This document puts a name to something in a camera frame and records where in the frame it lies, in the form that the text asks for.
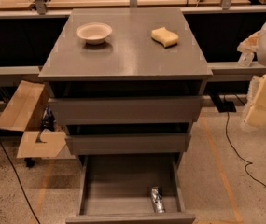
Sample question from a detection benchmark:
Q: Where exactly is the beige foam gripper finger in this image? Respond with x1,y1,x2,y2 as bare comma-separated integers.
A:
241,74,266,132

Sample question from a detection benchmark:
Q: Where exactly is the silver blue redbull can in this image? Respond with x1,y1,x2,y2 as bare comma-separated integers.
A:
150,187,165,213

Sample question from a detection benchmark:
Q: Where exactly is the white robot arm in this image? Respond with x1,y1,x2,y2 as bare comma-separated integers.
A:
237,22,266,131

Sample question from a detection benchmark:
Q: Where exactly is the grey middle drawer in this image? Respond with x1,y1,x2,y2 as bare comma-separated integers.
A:
65,133,190,155

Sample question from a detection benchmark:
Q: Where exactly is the grey top drawer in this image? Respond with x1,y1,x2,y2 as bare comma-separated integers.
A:
49,96,202,125

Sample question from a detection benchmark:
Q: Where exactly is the grey drawer cabinet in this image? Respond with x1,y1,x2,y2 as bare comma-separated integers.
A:
38,7,214,224

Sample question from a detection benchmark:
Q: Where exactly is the grey open bottom drawer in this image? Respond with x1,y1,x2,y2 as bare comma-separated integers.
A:
65,154,195,224

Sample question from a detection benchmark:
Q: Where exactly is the clear sanitizer pump bottle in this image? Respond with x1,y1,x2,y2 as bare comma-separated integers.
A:
238,51,255,67

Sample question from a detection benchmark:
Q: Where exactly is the yellow sponge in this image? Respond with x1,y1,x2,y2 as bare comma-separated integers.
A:
151,27,179,48

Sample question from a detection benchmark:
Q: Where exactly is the white paper bowl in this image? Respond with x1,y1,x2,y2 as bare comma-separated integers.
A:
76,22,112,45

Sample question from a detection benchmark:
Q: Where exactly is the open cardboard box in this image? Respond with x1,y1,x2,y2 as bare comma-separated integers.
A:
0,80,71,159

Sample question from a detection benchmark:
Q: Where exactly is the grey metal shelf rail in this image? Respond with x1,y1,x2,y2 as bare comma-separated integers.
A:
207,62,266,82

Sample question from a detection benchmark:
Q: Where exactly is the black floor cable right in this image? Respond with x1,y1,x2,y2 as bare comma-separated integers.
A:
224,94,266,196

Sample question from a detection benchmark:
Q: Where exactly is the black floor cable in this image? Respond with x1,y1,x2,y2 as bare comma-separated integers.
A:
224,94,266,196
0,107,41,224

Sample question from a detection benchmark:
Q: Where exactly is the black floor cable left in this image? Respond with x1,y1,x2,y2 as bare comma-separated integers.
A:
0,107,41,224

